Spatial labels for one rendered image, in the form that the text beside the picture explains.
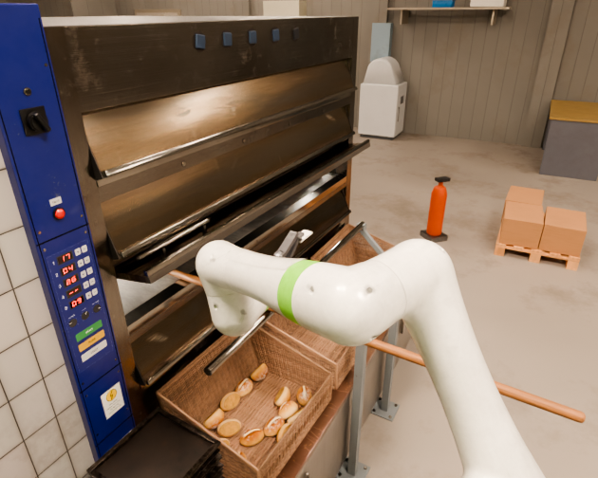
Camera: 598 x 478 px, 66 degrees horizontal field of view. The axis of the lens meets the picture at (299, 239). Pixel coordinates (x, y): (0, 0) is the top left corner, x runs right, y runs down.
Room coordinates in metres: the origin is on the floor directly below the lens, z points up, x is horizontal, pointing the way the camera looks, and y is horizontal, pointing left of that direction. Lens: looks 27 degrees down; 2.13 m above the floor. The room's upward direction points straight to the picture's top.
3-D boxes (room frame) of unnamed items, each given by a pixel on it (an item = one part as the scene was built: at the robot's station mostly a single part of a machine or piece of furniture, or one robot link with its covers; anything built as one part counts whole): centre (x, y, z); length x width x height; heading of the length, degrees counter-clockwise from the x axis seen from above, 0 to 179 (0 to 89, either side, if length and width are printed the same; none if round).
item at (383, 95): (8.64, -1.57, 0.69); 0.73 x 0.59 x 1.38; 63
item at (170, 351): (2.03, 0.14, 1.02); 1.79 x 0.11 x 0.19; 150
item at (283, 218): (2.05, 0.16, 1.16); 1.80 x 0.06 x 0.04; 150
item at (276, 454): (1.39, 0.20, 0.72); 0.56 x 0.49 x 0.28; 149
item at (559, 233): (4.21, -2.44, 0.19); 1.06 x 0.74 x 0.38; 151
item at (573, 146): (6.81, -4.12, 0.41); 1.52 x 0.78 x 0.81; 153
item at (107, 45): (2.05, 0.16, 2.00); 1.80 x 0.08 x 0.21; 150
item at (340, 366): (1.91, -0.10, 0.72); 0.56 x 0.49 x 0.28; 150
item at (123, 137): (2.03, 0.14, 1.80); 1.79 x 0.11 x 0.19; 150
